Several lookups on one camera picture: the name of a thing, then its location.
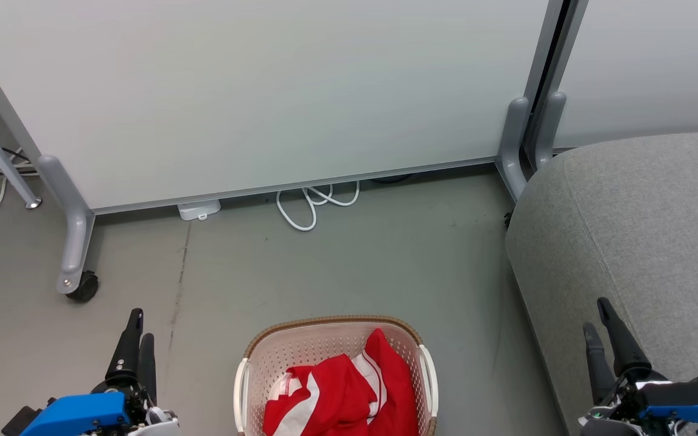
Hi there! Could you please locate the white perforated laundry basket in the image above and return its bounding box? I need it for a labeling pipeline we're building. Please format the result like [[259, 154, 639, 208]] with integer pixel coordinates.
[[233, 314, 440, 436]]

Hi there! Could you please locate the long grey partition leg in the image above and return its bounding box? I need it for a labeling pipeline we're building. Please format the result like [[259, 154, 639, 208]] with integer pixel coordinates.
[[36, 154, 96, 296]]

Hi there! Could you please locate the red white striped garment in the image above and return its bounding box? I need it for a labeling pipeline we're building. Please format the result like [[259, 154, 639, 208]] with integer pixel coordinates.
[[262, 354, 387, 436]]

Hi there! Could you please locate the black caster wheel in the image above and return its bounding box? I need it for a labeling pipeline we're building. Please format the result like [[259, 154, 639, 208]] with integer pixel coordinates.
[[67, 271, 100, 303]]

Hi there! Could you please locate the plain red garment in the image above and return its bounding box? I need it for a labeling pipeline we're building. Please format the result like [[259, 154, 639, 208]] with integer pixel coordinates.
[[364, 328, 420, 436]]

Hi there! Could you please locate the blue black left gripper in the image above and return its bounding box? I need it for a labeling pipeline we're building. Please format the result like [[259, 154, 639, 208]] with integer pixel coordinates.
[[20, 308, 180, 436]]

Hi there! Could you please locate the white power adapter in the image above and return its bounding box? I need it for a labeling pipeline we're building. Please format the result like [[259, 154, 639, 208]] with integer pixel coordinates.
[[177, 199, 222, 222]]

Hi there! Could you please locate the narrow white partition panel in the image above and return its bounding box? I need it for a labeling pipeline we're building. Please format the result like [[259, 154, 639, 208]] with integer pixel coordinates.
[[552, 0, 698, 150]]

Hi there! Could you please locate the grey fabric sofa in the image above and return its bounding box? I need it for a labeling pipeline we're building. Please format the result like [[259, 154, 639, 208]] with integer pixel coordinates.
[[505, 130, 698, 436]]

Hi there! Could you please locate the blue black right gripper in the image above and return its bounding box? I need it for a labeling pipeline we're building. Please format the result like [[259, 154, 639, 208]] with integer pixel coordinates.
[[579, 297, 698, 436]]

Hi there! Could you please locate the coiled white cable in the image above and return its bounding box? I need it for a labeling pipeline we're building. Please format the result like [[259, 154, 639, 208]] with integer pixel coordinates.
[[276, 180, 361, 233]]

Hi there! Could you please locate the large white partition panel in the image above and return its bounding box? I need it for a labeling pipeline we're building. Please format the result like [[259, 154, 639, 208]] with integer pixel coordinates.
[[0, 0, 568, 216]]

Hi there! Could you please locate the short grey partition leg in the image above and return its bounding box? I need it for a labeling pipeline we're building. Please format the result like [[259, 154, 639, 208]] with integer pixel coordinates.
[[497, 96, 532, 202], [533, 91, 567, 171]]

